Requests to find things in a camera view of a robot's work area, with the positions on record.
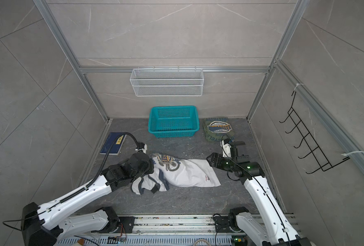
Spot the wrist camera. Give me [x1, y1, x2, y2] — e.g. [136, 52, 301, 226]
[221, 138, 246, 159]
[136, 142, 148, 154]

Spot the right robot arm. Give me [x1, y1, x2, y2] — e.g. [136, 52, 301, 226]
[207, 153, 312, 246]

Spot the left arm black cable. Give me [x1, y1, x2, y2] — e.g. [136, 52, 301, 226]
[85, 132, 140, 188]

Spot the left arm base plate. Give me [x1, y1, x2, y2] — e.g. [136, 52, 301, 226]
[110, 216, 135, 234]

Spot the black wire hook rack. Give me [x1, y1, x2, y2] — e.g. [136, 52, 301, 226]
[279, 91, 351, 175]

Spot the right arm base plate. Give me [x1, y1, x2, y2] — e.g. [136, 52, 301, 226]
[212, 214, 241, 233]

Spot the white patterned tank top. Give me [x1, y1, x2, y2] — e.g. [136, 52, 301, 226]
[131, 153, 221, 195]

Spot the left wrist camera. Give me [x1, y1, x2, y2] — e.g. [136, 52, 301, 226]
[136, 142, 148, 154]

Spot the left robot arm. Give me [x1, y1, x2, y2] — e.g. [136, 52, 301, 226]
[21, 151, 154, 246]

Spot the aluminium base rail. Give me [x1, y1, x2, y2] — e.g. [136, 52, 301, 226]
[46, 214, 303, 237]

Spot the green tank top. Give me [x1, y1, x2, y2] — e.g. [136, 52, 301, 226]
[203, 117, 235, 142]

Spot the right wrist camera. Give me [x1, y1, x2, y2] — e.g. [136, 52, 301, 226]
[221, 138, 246, 159]

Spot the teal plastic basket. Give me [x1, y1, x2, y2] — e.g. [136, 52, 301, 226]
[148, 106, 199, 138]

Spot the blue book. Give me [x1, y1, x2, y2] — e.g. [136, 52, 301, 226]
[100, 132, 126, 155]

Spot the white wire mesh shelf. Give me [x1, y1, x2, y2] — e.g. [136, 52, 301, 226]
[130, 68, 204, 97]

